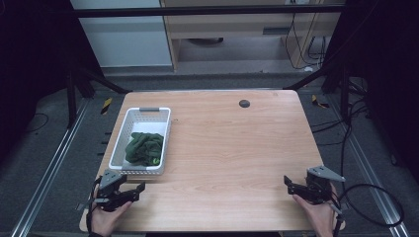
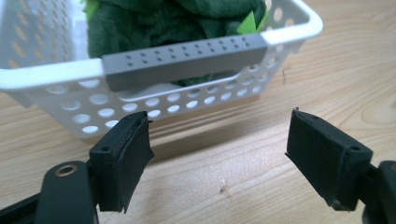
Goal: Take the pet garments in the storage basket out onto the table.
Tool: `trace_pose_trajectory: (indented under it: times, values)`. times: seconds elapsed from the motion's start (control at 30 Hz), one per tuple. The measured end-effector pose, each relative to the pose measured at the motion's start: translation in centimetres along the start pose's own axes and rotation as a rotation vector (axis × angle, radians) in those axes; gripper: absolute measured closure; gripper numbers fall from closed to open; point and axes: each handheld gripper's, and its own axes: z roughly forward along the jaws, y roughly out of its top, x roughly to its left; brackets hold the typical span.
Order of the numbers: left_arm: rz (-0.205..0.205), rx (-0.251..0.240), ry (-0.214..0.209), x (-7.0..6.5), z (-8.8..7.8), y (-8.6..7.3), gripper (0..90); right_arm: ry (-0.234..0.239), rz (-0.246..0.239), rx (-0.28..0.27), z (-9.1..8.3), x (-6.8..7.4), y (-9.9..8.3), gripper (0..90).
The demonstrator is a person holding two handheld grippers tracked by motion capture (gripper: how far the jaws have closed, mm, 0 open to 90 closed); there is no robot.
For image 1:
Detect white cabinet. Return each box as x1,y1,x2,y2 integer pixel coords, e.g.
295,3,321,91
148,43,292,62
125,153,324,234
69,0,174,69

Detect yellow black striped tape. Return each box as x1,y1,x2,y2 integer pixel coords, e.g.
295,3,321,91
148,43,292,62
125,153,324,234
311,94,330,110
100,97,114,116

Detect white perforated plastic basket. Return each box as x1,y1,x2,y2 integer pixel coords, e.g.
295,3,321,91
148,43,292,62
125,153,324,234
108,107,172,176

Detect black metal stand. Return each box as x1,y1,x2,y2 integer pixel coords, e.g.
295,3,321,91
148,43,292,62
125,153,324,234
65,63,132,130
285,60,353,121

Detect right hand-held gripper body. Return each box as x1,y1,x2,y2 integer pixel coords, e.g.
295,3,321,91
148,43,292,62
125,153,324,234
304,165,346,205

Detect light wooden desk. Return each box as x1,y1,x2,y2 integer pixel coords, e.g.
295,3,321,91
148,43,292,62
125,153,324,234
160,0,347,72

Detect dark green cloth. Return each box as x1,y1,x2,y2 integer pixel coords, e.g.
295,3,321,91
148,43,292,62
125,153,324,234
125,131,165,167

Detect black looped gripper cable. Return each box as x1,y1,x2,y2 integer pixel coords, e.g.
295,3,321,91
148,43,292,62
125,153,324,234
338,183,405,229

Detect black hanging cables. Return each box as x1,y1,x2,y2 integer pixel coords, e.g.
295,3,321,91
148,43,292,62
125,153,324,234
284,13,328,71

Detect person's left hand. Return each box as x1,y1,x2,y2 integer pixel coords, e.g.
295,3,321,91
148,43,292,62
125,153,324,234
90,200,133,237

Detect person's right hand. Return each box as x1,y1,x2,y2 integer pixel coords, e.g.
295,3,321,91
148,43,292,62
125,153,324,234
292,184,340,237

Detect aluminium floor rail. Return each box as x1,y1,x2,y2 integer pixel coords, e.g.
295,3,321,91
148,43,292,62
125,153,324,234
9,98,92,237
329,97,412,237

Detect black horizontal bar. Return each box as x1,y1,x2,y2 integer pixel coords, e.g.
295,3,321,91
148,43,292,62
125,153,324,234
70,4,347,19

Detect dark curtain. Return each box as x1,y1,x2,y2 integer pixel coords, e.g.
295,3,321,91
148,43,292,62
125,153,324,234
324,0,419,184
0,0,103,162

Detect black floor cables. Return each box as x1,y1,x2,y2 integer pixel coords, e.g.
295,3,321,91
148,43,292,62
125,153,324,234
310,78,372,186

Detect thin black floor cable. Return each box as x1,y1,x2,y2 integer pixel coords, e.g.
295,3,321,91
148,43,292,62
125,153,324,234
25,113,50,134

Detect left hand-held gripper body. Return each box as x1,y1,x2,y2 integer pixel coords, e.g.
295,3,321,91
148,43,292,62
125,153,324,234
76,169,132,212

